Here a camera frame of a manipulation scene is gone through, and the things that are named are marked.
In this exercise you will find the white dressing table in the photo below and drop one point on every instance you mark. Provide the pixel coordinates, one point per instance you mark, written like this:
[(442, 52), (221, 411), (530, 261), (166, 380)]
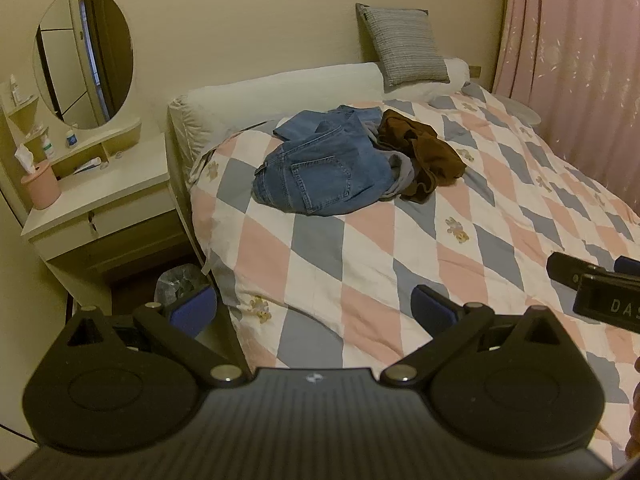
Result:
[(115, 172)]

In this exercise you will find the grey striped pillow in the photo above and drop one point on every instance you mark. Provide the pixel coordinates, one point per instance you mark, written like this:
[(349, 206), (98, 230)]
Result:
[(405, 42)]

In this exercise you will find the person's right hand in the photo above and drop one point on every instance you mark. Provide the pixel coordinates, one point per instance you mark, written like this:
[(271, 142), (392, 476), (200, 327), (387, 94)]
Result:
[(635, 420)]

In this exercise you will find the oval wall mirror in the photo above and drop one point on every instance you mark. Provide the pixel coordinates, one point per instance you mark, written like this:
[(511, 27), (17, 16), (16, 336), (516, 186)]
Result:
[(82, 55)]

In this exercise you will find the brown garment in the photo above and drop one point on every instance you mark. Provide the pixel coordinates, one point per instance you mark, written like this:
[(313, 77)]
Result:
[(430, 155)]

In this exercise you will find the white long pillow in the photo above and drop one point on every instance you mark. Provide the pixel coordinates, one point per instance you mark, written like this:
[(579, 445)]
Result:
[(260, 95)]

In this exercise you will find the white bottle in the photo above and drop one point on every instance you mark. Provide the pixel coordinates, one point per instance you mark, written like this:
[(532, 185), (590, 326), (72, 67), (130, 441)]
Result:
[(15, 89)]

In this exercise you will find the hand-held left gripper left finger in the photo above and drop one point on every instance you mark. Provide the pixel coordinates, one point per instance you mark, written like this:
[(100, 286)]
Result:
[(192, 307)]

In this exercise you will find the checkered pink grey quilt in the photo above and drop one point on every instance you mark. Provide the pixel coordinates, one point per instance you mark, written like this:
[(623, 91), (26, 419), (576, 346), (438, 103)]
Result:
[(350, 265)]

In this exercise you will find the green label bottle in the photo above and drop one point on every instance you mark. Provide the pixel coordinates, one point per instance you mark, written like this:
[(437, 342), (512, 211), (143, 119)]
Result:
[(48, 146)]

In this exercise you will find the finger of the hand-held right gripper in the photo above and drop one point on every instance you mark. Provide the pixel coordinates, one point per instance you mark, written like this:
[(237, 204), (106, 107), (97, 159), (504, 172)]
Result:
[(570, 267), (629, 265)]

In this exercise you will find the grey garment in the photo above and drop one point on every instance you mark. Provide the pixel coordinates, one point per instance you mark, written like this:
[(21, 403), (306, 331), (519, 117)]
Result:
[(401, 175)]

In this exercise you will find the trash bin with plastic bag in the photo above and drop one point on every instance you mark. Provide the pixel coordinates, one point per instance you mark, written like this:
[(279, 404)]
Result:
[(180, 280)]

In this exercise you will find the white tube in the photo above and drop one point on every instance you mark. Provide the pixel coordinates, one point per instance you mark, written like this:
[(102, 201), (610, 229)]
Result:
[(89, 165)]

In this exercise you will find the pink tissue box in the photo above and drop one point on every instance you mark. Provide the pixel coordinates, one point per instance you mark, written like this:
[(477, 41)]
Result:
[(42, 185)]

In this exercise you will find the pink curtain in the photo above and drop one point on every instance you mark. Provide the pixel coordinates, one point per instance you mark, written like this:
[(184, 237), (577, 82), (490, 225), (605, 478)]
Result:
[(570, 50)]

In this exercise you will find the small blue label bottle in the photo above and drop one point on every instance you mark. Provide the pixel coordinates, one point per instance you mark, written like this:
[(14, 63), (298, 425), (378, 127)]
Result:
[(71, 139)]

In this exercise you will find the blue denim jeans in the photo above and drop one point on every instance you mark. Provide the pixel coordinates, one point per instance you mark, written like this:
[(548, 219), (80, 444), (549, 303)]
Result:
[(320, 170)]

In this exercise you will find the wall socket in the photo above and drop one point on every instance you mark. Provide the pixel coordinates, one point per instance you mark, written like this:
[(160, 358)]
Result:
[(475, 71)]

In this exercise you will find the white bed sheet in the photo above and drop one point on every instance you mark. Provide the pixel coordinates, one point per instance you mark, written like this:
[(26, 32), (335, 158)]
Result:
[(517, 110)]

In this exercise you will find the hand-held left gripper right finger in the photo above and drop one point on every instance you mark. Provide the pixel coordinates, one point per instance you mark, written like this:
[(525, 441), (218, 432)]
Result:
[(431, 306)]

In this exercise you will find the drawer keys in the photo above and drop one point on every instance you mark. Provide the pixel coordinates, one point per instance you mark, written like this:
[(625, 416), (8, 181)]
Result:
[(92, 224)]

